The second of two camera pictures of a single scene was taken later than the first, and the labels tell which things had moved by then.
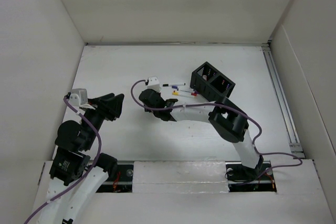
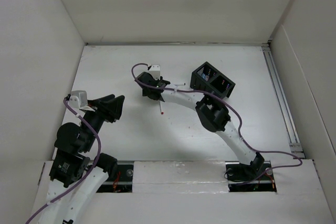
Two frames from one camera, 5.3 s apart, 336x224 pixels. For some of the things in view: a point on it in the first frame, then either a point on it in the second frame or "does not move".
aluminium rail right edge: [289, 126] does not move
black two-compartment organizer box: [211, 83] does not move
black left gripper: [105, 108] does not move
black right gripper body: [159, 107] → [151, 87]
